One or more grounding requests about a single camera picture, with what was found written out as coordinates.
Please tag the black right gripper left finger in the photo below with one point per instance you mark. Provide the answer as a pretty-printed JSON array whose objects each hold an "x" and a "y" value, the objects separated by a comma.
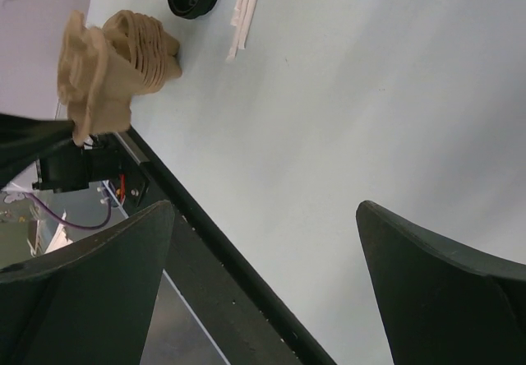
[{"x": 90, "y": 302}]

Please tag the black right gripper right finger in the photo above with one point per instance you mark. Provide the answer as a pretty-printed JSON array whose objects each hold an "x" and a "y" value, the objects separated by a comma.
[{"x": 441, "y": 302}]

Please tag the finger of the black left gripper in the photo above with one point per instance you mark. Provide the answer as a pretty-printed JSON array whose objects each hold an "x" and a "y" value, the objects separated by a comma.
[{"x": 24, "y": 140}]

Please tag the single pulp cup carrier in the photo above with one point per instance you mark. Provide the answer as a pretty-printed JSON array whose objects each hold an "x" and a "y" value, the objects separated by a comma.
[{"x": 95, "y": 83}]

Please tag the brown pulp cup carrier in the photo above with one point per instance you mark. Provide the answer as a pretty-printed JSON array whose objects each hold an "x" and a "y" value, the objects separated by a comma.
[{"x": 144, "y": 43}]

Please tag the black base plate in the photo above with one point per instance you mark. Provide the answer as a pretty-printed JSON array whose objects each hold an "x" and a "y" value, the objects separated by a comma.
[{"x": 244, "y": 316}]

